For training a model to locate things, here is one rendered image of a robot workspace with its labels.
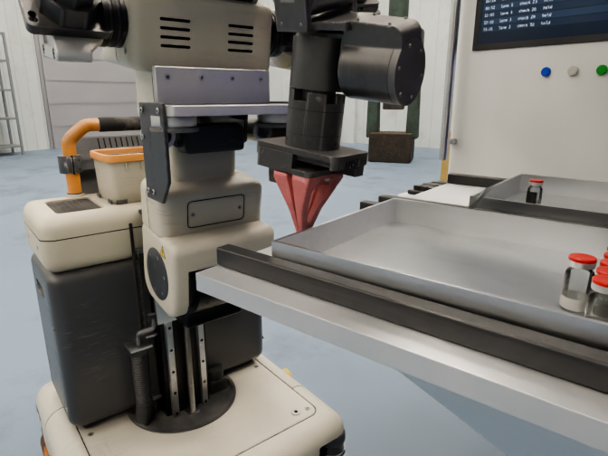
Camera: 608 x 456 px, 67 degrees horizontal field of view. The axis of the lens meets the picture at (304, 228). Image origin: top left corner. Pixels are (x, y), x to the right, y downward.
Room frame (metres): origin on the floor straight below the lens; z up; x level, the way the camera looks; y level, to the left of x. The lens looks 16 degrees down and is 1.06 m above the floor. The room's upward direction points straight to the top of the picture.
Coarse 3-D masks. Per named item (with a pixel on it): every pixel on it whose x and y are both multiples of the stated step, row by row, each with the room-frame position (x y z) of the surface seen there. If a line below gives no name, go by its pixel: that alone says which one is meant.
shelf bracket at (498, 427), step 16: (416, 384) 0.38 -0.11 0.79; (448, 400) 0.36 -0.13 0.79; (464, 400) 0.35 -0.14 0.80; (464, 416) 0.35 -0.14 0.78; (480, 416) 0.34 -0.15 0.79; (496, 416) 0.33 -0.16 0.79; (512, 416) 0.33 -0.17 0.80; (480, 432) 0.34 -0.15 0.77; (496, 432) 0.33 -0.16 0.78; (512, 432) 0.32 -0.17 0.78; (528, 432) 0.32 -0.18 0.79; (544, 432) 0.31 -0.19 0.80; (512, 448) 0.32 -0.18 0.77; (528, 448) 0.32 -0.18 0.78; (544, 448) 0.31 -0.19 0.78; (560, 448) 0.30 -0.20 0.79; (576, 448) 0.30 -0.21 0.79; (592, 448) 0.29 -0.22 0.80
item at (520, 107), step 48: (480, 0) 1.31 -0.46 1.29; (528, 0) 1.22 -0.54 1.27; (576, 0) 1.13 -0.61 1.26; (480, 48) 1.30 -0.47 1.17; (528, 48) 1.21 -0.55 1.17; (576, 48) 1.13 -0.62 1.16; (480, 96) 1.30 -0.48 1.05; (528, 96) 1.20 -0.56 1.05; (576, 96) 1.11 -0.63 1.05; (480, 144) 1.28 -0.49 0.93; (528, 144) 1.19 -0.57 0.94; (576, 144) 1.10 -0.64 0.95
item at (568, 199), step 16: (512, 176) 0.82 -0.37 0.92; (528, 176) 0.85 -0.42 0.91; (544, 176) 0.83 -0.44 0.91; (480, 192) 0.69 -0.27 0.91; (496, 192) 0.75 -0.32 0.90; (512, 192) 0.82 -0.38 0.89; (544, 192) 0.83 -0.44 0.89; (560, 192) 0.81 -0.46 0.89; (576, 192) 0.80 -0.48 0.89; (592, 192) 0.78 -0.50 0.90; (496, 208) 0.64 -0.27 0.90; (512, 208) 0.62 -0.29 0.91; (528, 208) 0.61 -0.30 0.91; (544, 208) 0.60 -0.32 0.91; (560, 208) 0.59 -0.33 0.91; (576, 208) 0.72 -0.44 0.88; (592, 208) 0.72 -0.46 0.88
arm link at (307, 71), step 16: (320, 32) 0.48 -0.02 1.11; (336, 32) 0.47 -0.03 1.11; (304, 48) 0.46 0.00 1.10; (320, 48) 0.45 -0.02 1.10; (336, 48) 0.45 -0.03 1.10; (304, 64) 0.46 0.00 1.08; (320, 64) 0.45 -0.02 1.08; (336, 64) 0.46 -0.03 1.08; (304, 80) 0.46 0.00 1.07; (320, 80) 0.45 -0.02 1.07; (336, 80) 0.46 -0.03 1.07; (304, 96) 0.47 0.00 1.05
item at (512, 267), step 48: (288, 240) 0.46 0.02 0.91; (336, 240) 0.53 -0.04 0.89; (384, 240) 0.55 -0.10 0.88; (432, 240) 0.55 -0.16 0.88; (480, 240) 0.55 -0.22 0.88; (528, 240) 0.53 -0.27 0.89; (576, 240) 0.50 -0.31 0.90; (432, 288) 0.34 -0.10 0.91; (480, 288) 0.40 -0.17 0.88; (528, 288) 0.40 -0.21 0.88; (576, 336) 0.28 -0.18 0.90
